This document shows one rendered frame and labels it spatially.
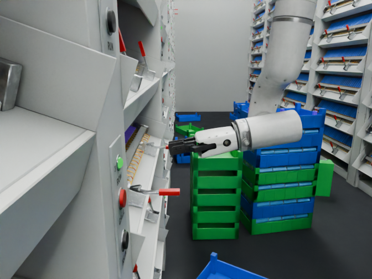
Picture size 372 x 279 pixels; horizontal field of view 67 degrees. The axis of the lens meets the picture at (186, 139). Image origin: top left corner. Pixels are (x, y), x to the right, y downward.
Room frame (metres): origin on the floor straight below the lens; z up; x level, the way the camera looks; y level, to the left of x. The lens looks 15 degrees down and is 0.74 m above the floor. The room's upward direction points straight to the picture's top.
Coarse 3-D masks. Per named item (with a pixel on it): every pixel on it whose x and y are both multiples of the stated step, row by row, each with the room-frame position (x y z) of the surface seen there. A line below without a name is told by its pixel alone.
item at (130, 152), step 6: (138, 132) 0.78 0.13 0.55; (144, 132) 0.82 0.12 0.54; (138, 138) 0.72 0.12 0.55; (132, 144) 0.66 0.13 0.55; (138, 144) 0.68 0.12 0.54; (132, 150) 0.62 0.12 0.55; (138, 150) 0.67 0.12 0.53; (126, 156) 0.57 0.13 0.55; (132, 156) 0.58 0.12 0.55; (126, 162) 0.54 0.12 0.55; (132, 168) 0.55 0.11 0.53; (132, 180) 0.50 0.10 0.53
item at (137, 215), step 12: (144, 120) 0.88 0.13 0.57; (156, 132) 0.88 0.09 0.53; (156, 144) 0.80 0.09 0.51; (144, 156) 0.67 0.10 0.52; (156, 156) 0.70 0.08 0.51; (144, 168) 0.60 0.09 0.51; (144, 180) 0.53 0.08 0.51; (144, 204) 0.44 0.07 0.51; (132, 216) 0.39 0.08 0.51; (132, 228) 0.36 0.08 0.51; (132, 240) 0.28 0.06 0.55; (132, 252) 0.28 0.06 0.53; (132, 264) 0.28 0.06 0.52
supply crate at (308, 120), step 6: (240, 108) 1.30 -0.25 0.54; (288, 108) 1.35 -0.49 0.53; (294, 108) 1.35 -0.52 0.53; (300, 108) 1.34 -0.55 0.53; (324, 108) 1.17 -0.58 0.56; (240, 114) 1.29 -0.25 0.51; (246, 114) 1.23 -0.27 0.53; (300, 114) 1.34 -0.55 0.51; (306, 114) 1.29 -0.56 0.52; (318, 114) 1.21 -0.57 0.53; (324, 114) 1.17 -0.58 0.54; (306, 120) 1.15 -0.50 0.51; (312, 120) 1.16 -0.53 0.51; (318, 120) 1.16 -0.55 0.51; (324, 120) 1.17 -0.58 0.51; (306, 126) 1.15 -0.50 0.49; (312, 126) 1.16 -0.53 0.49; (318, 126) 1.16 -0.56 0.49
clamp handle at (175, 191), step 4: (140, 188) 0.43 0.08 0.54; (176, 188) 0.44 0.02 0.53; (140, 192) 0.43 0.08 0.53; (144, 192) 0.43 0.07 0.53; (148, 192) 0.43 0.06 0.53; (152, 192) 0.43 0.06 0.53; (156, 192) 0.43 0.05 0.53; (160, 192) 0.43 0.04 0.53; (164, 192) 0.43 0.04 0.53; (168, 192) 0.43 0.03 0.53; (172, 192) 0.43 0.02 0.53; (176, 192) 0.43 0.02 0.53
